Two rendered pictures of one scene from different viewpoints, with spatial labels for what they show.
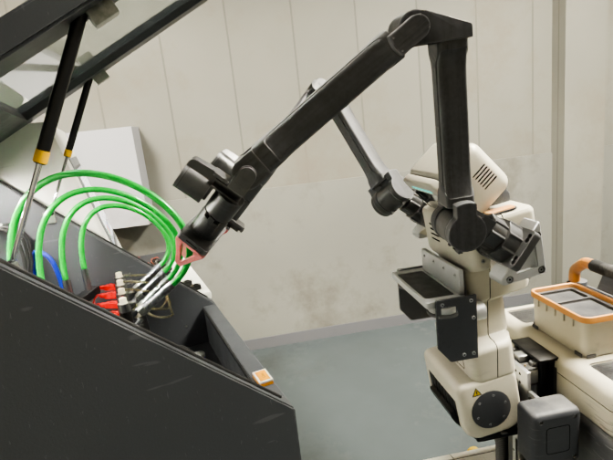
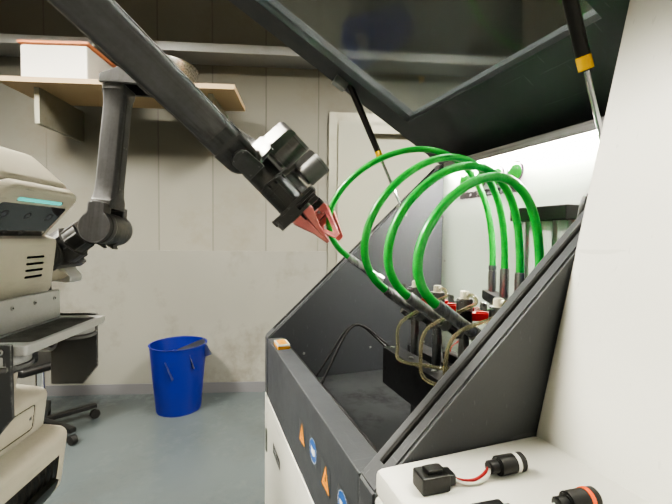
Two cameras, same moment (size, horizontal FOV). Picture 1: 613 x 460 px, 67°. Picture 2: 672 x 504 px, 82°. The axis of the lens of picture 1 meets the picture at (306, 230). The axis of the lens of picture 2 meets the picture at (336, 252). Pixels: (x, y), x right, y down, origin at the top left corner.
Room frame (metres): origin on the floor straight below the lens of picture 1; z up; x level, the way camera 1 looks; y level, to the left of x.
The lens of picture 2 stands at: (1.83, 0.31, 1.22)
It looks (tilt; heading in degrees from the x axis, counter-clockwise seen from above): 2 degrees down; 183
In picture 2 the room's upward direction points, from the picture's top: 1 degrees clockwise
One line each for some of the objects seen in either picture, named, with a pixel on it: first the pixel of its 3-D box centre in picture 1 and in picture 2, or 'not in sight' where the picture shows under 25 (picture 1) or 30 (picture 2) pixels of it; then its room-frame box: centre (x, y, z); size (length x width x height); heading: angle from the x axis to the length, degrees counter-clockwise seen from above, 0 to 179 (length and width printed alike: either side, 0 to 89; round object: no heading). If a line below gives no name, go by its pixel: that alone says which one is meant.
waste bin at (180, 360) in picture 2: not in sight; (181, 372); (-0.81, -0.91, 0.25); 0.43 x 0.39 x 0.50; 97
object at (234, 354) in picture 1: (239, 370); (306, 418); (1.09, 0.21, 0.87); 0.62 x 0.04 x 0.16; 23
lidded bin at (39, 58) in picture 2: not in sight; (70, 72); (-0.64, -1.56, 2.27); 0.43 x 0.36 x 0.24; 97
